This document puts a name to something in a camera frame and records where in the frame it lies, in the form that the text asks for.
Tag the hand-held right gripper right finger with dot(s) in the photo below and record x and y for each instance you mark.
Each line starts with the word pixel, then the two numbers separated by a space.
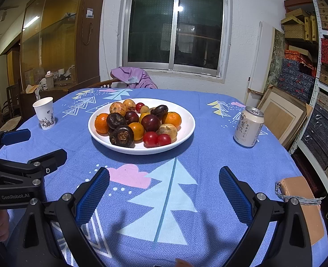
pixel 235 197

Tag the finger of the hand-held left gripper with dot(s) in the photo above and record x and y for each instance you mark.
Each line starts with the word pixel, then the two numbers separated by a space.
pixel 50 160
pixel 15 136

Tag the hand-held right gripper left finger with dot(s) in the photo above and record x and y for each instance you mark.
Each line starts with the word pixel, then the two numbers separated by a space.
pixel 93 197

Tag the orange mandarin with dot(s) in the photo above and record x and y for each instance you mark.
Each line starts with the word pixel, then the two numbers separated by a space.
pixel 171 119
pixel 138 132
pixel 101 123

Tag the dark brown mangosteen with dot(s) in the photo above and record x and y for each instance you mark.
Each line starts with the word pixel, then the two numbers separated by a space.
pixel 115 120
pixel 121 135
pixel 159 111

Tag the red cherry tomato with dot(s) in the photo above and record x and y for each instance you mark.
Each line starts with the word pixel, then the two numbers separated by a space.
pixel 150 139
pixel 164 140

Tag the white round plate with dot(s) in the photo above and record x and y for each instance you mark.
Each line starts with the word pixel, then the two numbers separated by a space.
pixel 185 129

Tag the tan round fruit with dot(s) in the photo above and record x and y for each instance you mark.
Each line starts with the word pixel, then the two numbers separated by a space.
pixel 129 105
pixel 116 108

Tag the dark purple plum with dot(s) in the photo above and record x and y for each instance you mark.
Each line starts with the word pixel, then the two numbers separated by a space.
pixel 131 116
pixel 150 123

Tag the tan brown-spotted fruit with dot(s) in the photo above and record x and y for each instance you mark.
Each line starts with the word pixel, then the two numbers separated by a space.
pixel 168 130

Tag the yellow-orange mandarin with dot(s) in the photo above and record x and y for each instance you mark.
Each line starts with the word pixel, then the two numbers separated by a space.
pixel 143 116

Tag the small red fruit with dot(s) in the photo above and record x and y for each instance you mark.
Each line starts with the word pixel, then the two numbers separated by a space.
pixel 139 106

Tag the small tan fruit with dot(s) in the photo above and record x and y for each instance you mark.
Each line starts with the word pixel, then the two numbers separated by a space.
pixel 145 109

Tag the person's left hand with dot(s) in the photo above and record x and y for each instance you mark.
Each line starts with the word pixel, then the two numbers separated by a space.
pixel 1 225

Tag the dark wooden chair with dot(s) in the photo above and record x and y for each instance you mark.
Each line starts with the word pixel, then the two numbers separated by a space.
pixel 12 100

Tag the white printed paper cup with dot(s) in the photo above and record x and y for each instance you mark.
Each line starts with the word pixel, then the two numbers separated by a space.
pixel 44 114

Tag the white crumpled cloth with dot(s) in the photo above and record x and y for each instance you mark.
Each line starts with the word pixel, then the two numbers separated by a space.
pixel 36 89

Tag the dark wooden sideboard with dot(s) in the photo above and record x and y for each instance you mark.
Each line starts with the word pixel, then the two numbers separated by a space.
pixel 58 91

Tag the white drink can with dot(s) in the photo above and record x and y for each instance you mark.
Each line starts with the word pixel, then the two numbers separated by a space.
pixel 248 128

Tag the tan cardboard box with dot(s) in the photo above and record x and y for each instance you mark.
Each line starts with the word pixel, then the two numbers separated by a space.
pixel 305 217

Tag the blue printed tablecloth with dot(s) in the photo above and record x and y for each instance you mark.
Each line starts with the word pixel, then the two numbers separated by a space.
pixel 164 178

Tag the wooden armchair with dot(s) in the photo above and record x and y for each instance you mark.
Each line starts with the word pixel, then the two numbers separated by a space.
pixel 105 82

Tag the stack of dark grey boxes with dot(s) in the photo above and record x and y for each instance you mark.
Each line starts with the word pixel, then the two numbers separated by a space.
pixel 322 133

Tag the wooden glass cabinet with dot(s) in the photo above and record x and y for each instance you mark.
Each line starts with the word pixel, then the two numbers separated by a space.
pixel 55 33

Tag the purple cloth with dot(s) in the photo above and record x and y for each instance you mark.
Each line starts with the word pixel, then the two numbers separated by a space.
pixel 130 76

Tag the stack of blue patterned boxes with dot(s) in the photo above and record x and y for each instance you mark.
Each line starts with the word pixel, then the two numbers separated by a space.
pixel 294 83

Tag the white leaning board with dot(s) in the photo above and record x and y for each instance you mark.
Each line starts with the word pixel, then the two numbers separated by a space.
pixel 261 61

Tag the marbled green panel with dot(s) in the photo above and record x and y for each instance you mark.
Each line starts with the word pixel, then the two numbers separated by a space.
pixel 276 61

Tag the small white label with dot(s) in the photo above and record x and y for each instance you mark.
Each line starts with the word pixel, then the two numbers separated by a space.
pixel 89 13

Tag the sliding window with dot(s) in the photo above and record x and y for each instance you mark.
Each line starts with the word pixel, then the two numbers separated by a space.
pixel 153 25

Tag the white metal shelf rack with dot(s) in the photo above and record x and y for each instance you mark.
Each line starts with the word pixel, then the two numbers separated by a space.
pixel 317 47

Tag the stack of woven tan boxes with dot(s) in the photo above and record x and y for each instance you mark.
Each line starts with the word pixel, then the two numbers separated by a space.
pixel 294 32

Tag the wooden picture frame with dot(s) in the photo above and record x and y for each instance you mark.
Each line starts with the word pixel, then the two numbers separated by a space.
pixel 286 116

